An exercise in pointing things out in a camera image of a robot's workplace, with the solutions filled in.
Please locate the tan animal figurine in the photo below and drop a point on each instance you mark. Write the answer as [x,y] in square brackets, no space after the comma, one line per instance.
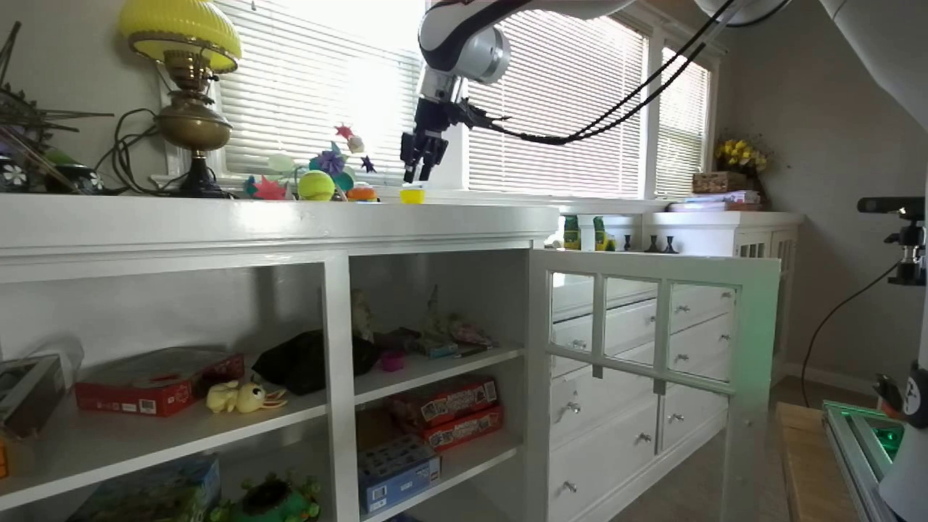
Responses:
[363,318]

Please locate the black bag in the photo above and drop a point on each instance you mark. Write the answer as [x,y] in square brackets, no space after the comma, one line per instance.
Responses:
[291,364]

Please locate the white window blind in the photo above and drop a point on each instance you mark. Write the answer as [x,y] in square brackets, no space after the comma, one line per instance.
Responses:
[562,77]
[321,77]
[685,126]

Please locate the yellow cup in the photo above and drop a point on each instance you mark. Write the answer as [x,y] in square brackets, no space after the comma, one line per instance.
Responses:
[414,196]

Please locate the red game box stack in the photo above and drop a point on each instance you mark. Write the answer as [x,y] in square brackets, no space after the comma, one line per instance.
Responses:
[450,411]

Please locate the yellow flower bouquet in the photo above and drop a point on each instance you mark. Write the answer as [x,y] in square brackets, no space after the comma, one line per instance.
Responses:
[743,158]

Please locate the dark small ornament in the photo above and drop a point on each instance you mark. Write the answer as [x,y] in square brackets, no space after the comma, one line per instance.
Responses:
[76,180]

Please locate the colourful toy pile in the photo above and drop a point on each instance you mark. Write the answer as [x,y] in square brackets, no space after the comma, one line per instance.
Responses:
[334,160]

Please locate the stack of books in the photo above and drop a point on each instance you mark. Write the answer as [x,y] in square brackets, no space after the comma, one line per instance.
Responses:
[720,202]

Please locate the white dresser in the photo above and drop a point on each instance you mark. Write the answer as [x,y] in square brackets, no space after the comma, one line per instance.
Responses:
[697,321]

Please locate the metal star ornament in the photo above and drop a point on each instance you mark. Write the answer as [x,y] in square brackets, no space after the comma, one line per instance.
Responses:
[30,116]

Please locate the grey storage bin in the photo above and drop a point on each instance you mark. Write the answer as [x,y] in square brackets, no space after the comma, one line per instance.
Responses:
[30,392]

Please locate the yellow-green tennis ball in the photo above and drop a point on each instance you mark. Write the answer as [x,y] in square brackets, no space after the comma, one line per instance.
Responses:
[314,186]

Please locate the red small toy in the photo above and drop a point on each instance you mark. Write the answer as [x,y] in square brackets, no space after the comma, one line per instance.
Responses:
[266,189]

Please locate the white shelf cabinet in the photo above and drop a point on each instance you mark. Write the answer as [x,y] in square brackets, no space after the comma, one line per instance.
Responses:
[291,228]

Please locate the orange small toy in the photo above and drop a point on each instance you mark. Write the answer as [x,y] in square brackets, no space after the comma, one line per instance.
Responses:
[363,192]

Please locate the small toy clutter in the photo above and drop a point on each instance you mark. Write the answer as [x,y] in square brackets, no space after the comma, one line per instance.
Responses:
[450,338]

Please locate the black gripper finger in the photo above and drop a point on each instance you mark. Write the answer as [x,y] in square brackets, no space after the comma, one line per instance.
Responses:
[410,160]
[437,160]

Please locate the white glass cabinet door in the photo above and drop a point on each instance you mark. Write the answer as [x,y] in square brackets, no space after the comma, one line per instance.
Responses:
[678,270]

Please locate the green plush toy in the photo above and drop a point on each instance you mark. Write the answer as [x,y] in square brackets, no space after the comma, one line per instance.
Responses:
[271,499]

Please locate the yellow shade brass lamp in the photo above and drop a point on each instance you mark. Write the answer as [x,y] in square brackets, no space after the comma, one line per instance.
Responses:
[179,29]

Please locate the red board game box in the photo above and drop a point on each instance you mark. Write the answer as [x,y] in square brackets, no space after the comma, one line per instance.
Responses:
[147,386]

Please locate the green picture box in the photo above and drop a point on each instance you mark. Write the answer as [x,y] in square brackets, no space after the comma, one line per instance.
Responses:
[147,495]

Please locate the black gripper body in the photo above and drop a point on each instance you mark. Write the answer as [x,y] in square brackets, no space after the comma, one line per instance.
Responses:
[434,121]

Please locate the green lit robot stand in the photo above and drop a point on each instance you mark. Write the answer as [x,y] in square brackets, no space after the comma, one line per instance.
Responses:
[871,445]

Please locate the green bottle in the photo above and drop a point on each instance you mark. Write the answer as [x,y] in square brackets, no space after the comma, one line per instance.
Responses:
[601,235]

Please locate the black camera on stand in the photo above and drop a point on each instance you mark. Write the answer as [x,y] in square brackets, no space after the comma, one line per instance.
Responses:
[910,235]

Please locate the blue game box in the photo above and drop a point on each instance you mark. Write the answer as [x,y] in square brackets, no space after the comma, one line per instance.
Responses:
[395,479]

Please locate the pink ball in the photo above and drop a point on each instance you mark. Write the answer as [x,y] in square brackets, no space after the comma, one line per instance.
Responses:
[394,361]

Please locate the yellow plush toy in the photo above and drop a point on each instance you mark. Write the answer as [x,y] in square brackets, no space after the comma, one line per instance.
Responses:
[243,396]

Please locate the brown flower basket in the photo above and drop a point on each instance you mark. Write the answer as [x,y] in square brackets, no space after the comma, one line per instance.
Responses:
[714,183]

